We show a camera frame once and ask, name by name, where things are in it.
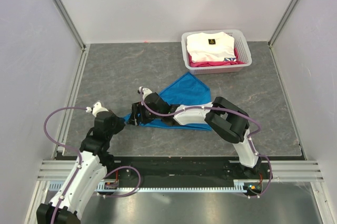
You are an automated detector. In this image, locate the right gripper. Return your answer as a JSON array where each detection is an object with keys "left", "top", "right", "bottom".
[{"left": 127, "top": 101, "right": 162, "bottom": 127}]

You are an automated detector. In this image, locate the blue cloth napkin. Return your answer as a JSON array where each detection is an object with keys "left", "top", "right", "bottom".
[{"left": 139, "top": 73, "right": 212, "bottom": 131}]

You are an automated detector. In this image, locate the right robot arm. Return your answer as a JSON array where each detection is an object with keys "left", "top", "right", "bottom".
[{"left": 128, "top": 93, "right": 261, "bottom": 179}]

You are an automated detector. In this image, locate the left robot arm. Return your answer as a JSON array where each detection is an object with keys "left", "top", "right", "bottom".
[{"left": 36, "top": 110, "right": 125, "bottom": 223}]

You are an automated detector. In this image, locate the pink folded cloth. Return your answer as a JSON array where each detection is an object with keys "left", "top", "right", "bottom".
[{"left": 188, "top": 48, "right": 245, "bottom": 67}]

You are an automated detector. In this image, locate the white folded shirt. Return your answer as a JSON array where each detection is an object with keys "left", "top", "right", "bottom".
[{"left": 186, "top": 32, "right": 236, "bottom": 63}]

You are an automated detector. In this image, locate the white plastic basket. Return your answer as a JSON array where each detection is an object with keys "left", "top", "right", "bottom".
[{"left": 181, "top": 29, "right": 252, "bottom": 75}]

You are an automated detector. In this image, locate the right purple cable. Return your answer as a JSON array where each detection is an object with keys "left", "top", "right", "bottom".
[{"left": 141, "top": 88, "right": 273, "bottom": 200}]

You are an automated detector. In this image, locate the purple cable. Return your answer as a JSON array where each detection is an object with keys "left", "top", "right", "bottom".
[
  {"left": 43, "top": 106, "right": 143, "bottom": 224},
  {"left": 141, "top": 88, "right": 273, "bottom": 200}
]

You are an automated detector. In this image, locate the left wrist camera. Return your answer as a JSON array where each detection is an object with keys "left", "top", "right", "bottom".
[{"left": 85, "top": 101, "right": 108, "bottom": 117}]

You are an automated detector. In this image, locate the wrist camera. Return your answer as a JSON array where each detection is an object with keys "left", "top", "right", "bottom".
[
  {"left": 137, "top": 86, "right": 153, "bottom": 99},
  {"left": 85, "top": 101, "right": 108, "bottom": 117}
]

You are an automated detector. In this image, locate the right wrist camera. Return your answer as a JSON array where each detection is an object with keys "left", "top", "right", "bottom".
[{"left": 137, "top": 86, "right": 153, "bottom": 99}]

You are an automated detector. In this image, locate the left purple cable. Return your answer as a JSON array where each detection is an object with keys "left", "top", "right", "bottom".
[{"left": 43, "top": 106, "right": 143, "bottom": 224}]

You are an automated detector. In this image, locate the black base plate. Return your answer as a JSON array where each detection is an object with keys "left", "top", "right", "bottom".
[{"left": 105, "top": 155, "right": 274, "bottom": 182}]

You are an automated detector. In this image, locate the slotted cable duct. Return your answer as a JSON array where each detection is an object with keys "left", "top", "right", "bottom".
[{"left": 48, "top": 180, "right": 263, "bottom": 193}]

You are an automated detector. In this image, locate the left aluminium frame post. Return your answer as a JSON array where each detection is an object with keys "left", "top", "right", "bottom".
[{"left": 52, "top": 0, "right": 86, "bottom": 51}]

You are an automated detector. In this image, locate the aluminium frame post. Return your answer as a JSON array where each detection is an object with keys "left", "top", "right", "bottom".
[
  {"left": 52, "top": 0, "right": 86, "bottom": 51},
  {"left": 268, "top": 0, "right": 300, "bottom": 48}
]

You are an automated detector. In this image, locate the right aluminium frame post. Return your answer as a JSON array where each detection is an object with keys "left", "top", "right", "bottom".
[{"left": 268, "top": 0, "right": 300, "bottom": 48}]

